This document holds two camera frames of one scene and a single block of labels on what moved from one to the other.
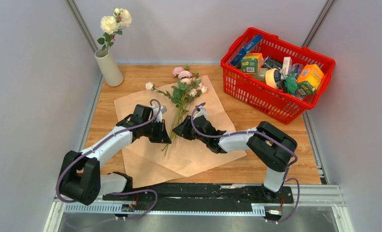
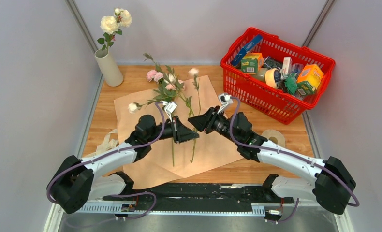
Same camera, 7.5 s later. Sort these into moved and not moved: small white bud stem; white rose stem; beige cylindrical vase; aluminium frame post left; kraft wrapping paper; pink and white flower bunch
Moved: pink and white flower bunch; small white bud stem
Not moved: beige cylindrical vase; kraft wrapping paper; aluminium frame post left; white rose stem
